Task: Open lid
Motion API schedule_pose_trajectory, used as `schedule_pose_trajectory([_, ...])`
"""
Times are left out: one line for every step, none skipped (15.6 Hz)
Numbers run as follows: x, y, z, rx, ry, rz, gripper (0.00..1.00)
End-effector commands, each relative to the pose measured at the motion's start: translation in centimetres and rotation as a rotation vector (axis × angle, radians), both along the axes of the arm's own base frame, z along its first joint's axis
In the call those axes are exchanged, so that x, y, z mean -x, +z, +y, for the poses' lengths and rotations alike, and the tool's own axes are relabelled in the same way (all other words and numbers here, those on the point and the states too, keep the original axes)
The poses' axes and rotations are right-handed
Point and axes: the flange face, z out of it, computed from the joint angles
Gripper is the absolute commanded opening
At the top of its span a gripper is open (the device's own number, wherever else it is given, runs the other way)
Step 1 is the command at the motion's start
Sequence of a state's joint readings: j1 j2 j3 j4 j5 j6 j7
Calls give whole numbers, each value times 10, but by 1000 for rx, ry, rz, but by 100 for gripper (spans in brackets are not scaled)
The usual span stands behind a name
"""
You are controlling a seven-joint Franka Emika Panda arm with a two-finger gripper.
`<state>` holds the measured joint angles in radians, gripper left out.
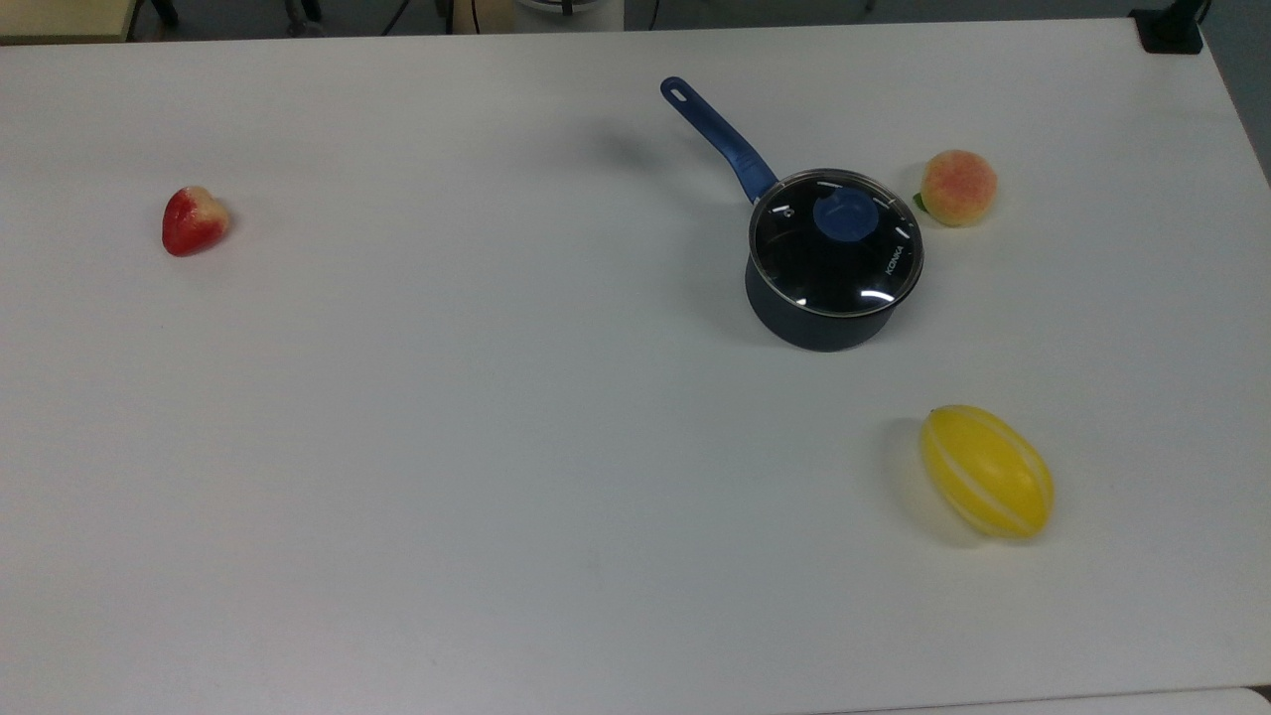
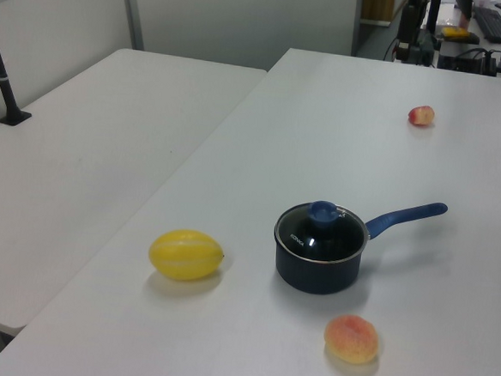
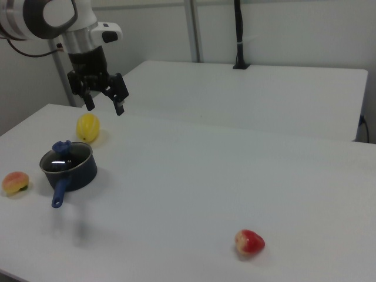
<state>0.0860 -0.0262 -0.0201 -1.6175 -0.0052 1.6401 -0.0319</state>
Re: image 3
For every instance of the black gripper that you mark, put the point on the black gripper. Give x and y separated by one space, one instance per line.
88 66

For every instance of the glass lid with blue knob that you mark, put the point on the glass lid with blue knob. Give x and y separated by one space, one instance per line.
61 147

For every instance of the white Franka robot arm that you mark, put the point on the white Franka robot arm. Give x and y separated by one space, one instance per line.
35 17

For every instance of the yellow striped melon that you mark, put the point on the yellow striped melon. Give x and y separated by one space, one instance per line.
87 127

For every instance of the dark blue saucepan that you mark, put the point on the dark blue saucepan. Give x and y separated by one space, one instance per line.
82 176

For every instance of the orange yellow peach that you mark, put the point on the orange yellow peach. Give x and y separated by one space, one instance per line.
14 182

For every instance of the white side table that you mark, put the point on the white side table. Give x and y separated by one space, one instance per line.
249 97

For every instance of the grey metal frame post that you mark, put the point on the grey metal frame post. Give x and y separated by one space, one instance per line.
63 79

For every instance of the grey metal partition post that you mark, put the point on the grey metal partition post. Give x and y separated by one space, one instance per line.
195 29

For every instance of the black camera stand pole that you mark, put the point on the black camera stand pole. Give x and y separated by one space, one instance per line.
241 35

